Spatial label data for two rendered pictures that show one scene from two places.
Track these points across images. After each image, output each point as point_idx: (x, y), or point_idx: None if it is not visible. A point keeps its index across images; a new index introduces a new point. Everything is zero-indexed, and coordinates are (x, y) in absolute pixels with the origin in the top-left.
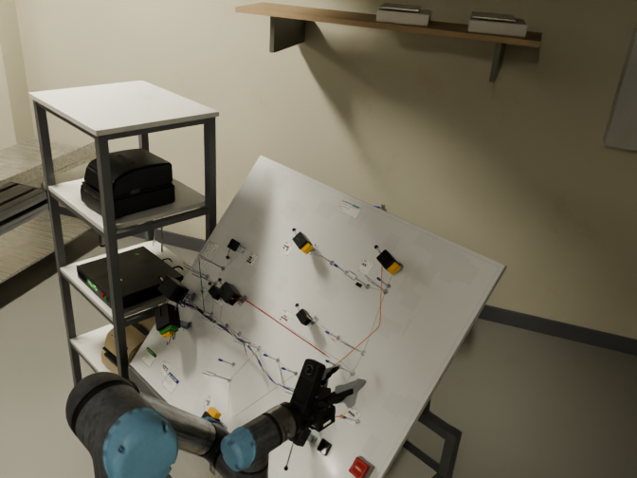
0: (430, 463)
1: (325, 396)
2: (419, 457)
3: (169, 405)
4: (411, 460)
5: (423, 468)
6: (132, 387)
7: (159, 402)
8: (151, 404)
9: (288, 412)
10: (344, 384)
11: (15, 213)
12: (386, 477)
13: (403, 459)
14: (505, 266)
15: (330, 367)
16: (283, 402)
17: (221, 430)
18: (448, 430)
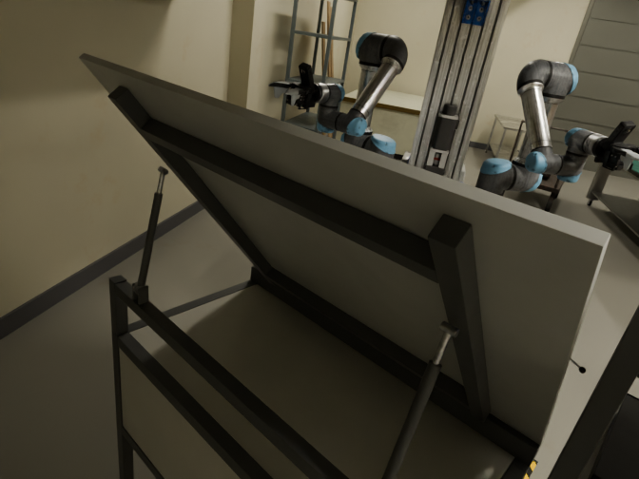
0: (130, 340)
1: (295, 82)
2: (140, 346)
3: (374, 79)
4: (151, 344)
5: (142, 336)
6: (383, 40)
7: (377, 72)
8: (379, 67)
9: (315, 83)
10: (283, 83)
11: None
12: (189, 330)
13: (161, 345)
14: (83, 53)
15: (291, 89)
16: (318, 86)
17: (348, 113)
18: (123, 279)
